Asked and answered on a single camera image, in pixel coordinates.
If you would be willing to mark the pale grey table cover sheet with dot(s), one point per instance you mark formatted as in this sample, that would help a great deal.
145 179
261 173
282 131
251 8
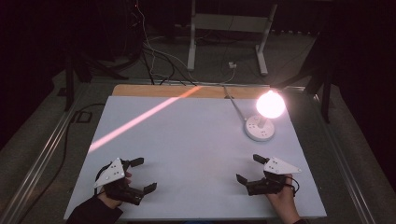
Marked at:
193 155

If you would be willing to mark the aluminium rail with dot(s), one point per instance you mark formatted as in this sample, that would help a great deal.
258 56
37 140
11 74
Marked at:
348 168
37 165

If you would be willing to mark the white round desk lamp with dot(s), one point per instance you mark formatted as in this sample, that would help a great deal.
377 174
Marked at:
264 118

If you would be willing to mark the person's left hand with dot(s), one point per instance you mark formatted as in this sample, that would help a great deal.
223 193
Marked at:
112 201

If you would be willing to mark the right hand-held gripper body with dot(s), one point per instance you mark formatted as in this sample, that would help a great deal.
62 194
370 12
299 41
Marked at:
273 175

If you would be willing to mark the white plug adapter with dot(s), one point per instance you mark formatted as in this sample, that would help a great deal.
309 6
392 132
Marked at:
232 65

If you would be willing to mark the grey metal stand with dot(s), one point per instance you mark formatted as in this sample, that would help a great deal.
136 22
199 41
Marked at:
229 23

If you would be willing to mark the black stand legs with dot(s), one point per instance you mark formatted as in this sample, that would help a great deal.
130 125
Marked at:
70 77
325 87

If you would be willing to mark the person's right hand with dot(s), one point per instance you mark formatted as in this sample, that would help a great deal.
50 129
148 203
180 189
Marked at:
283 199

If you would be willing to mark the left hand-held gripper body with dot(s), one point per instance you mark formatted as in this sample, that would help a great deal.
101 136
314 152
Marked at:
109 174

